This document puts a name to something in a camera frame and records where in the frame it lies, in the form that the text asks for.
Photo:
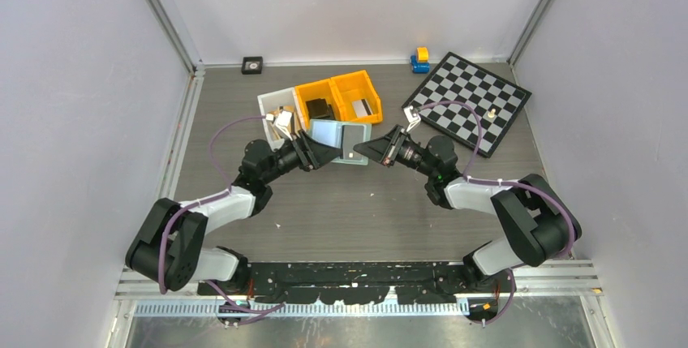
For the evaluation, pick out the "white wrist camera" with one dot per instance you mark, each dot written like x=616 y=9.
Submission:
x=280 y=123
x=412 y=116

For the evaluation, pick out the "white storage bin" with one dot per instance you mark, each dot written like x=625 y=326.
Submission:
x=272 y=103

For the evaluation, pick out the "orange storage bin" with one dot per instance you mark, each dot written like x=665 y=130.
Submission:
x=325 y=88
x=358 y=85

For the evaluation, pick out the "right orange storage bin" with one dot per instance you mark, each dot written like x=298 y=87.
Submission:
x=358 y=85

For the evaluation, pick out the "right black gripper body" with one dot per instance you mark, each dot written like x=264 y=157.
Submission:
x=408 y=153

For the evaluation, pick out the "black wallet in bin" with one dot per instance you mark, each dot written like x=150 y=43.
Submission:
x=319 y=108

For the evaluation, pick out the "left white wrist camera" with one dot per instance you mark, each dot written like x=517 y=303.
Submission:
x=280 y=123

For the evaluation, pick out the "brown cards in white bin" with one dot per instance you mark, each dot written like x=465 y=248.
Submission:
x=293 y=124

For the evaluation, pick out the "white card with stripe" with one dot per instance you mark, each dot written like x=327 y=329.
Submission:
x=361 y=108

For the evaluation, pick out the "middle orange storage bin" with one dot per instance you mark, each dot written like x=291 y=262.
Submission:
x=325 y=88

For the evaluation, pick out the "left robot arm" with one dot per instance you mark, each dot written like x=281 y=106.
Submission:
x=169 y=246

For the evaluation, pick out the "dark grey VIP card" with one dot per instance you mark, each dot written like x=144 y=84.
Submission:
x=351 y=135

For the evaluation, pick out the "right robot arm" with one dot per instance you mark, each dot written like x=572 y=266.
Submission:
x=537 y=225

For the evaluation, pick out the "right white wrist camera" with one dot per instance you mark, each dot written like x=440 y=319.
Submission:
x=412 y=116

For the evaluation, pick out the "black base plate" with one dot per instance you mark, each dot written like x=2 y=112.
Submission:
x=352 y=283

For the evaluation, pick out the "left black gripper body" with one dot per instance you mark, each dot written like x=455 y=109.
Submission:
x=294 y=159

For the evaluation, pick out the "black white chessboard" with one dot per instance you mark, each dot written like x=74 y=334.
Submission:
x=456 y=78

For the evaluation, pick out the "small black square box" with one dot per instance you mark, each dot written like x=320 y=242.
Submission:
x=252 y=65

